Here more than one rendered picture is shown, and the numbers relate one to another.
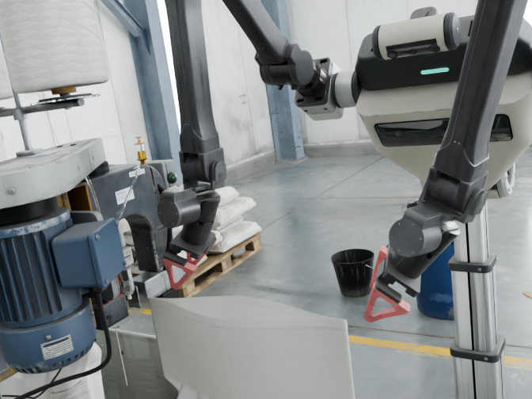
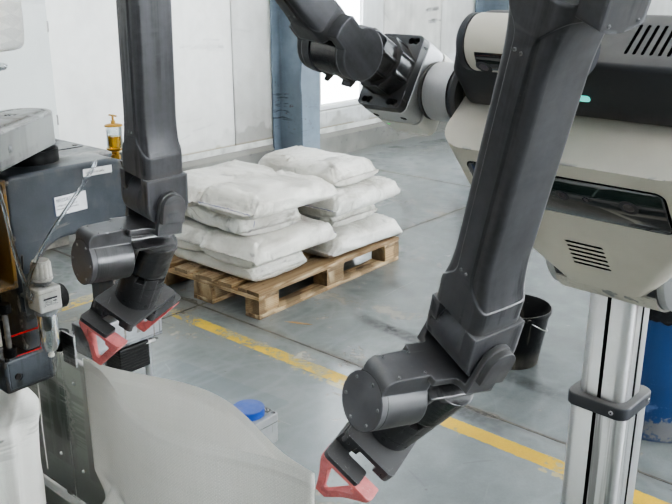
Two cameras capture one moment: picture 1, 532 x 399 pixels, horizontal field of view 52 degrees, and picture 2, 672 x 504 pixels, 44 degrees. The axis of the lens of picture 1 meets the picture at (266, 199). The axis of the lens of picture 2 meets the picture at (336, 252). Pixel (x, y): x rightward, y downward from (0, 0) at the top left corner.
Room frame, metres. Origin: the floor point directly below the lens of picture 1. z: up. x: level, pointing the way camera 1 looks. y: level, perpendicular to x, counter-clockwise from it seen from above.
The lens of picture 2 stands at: (0.08, -0.28, 1.61)
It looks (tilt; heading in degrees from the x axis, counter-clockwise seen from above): 18 degrees down; 9
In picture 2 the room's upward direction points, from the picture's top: straight up
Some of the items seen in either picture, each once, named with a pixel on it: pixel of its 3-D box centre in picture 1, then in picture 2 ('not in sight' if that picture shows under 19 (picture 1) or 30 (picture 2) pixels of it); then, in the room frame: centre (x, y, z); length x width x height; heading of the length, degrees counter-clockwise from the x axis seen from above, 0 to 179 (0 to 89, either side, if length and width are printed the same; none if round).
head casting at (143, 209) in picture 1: (93, 220); (36, 224); (1.33, 0.44, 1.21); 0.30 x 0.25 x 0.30; 58
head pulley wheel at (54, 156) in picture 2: (89, 169); (28, 154); (1.26, 0.40, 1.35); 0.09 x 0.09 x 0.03
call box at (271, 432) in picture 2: not in sight; (249, 427); (1.40, 0.10, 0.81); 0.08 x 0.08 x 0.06; 58
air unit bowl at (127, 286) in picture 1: (126, 281); (48, 331); (1.14, 0.33, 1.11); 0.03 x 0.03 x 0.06
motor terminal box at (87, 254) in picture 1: (92, 260); not in sight; (0.86, 0.30, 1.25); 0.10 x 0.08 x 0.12; 173
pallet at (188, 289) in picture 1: (187, 261); (280, 259); (4.47, 0.75, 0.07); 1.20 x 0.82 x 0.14; 150
